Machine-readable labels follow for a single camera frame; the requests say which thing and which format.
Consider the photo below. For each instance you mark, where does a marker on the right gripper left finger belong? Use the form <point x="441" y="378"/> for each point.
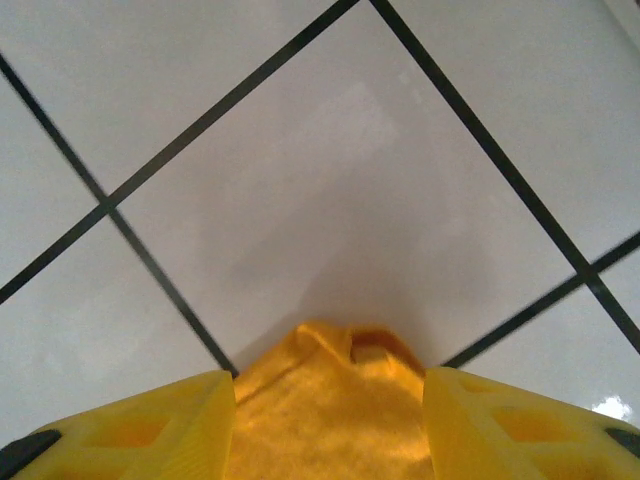
<point x="140" y="435"/>

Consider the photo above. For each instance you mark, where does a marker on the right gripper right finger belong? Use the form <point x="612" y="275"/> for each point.
<point x="525" y="440"/>

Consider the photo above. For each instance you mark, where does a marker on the yellow t-shirt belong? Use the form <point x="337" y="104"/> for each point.
<point x="325" y="415"/>

